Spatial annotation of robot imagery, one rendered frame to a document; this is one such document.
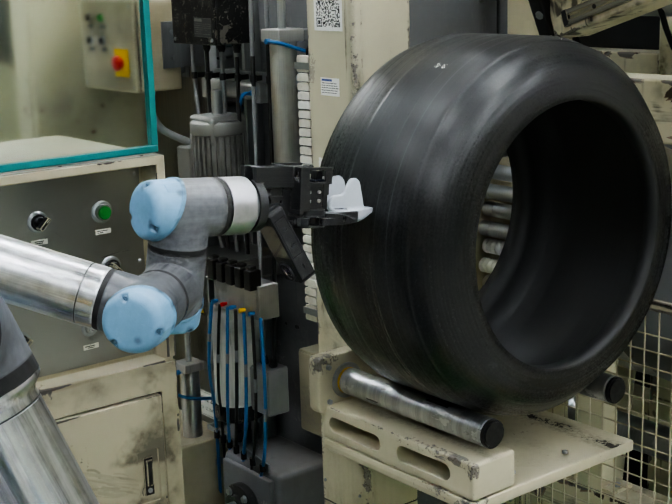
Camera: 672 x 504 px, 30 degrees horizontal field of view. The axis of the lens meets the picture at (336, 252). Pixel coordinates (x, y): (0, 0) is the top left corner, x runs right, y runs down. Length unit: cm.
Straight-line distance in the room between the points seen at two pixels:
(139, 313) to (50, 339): 79
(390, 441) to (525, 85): 60
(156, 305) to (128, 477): 90
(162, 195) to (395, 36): 72
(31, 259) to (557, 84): 79
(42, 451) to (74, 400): 110
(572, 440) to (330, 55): 75
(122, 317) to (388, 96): 59
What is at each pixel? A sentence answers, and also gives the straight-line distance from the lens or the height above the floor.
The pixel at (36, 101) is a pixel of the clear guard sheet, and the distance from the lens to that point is 211.
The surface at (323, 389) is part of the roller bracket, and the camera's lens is 209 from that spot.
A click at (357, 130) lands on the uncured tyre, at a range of 183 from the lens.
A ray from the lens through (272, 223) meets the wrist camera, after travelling 163.
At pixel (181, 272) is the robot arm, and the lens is 154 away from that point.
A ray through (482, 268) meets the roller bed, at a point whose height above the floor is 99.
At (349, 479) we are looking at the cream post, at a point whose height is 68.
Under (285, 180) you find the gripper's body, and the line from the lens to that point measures 164.
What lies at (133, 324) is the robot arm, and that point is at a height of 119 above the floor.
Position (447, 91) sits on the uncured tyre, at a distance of 176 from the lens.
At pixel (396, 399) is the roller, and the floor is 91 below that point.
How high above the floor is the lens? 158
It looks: 13 degrees down
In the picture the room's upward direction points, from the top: 2 degrees counter-clockwise
